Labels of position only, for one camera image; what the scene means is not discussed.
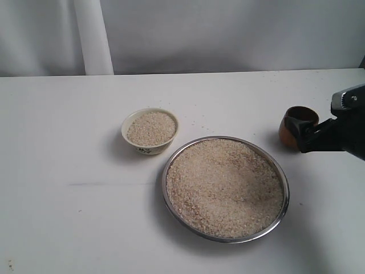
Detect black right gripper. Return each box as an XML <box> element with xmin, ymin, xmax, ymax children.
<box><xmin>297</xmin><ymin>84</ymin><xmax>364</xmax><ymax>160</ymax></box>

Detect brown wooden cup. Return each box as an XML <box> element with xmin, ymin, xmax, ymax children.
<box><xmin>278</xmin><ymin>106</ymin><xmax>319</xmax><ymax>151</ymax></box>

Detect round steel rice tray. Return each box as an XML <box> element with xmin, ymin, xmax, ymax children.
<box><xmin>161</xmin><ymin>136</ymin><xmax>290</xmax><ymax>244</ymax></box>

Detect cream ceramic rice bowl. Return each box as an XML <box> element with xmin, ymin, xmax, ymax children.
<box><xmin>121</xmin><ymin>108</ymin><xmax>179</xmax><ymax>155</ymax></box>

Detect white backdrop curtain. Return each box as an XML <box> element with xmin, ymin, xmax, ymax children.
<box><xmin>1</xmin><ymin>1</ymin><xmax>364</xmax><ymax>76</ymax></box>

